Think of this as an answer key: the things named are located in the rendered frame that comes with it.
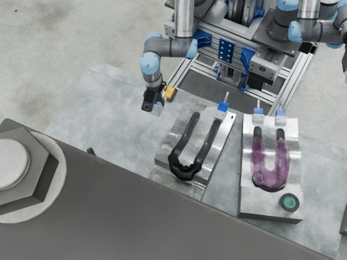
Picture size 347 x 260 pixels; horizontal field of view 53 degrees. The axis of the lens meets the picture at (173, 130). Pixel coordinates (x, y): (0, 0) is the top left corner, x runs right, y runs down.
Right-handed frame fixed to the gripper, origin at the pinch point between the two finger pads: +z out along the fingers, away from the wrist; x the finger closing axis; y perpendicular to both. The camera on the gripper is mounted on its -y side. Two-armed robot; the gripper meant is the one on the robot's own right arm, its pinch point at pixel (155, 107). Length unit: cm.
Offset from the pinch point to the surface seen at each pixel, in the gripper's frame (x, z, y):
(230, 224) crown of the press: -49, -106, -58
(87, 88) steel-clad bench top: 44.8, 15.2, 2.9
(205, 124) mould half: -24.1, 6.3, 3.8
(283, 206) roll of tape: -69, 0, -21
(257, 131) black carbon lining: -49, 10, 12
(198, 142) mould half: -24.6, 6.5, -6.2
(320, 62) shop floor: -75, 95, 133
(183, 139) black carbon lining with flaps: -17.7, 6.6, -7.7
